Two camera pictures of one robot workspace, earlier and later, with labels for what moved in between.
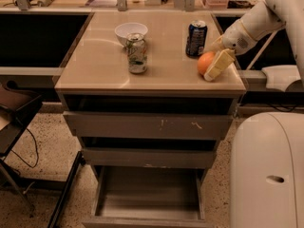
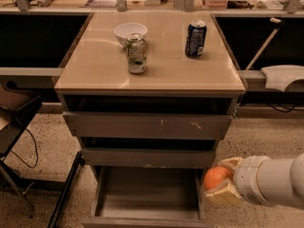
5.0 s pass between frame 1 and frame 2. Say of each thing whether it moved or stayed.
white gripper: moved
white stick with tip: stayed
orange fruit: moved
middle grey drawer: stayed
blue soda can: stayed
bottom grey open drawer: stayed
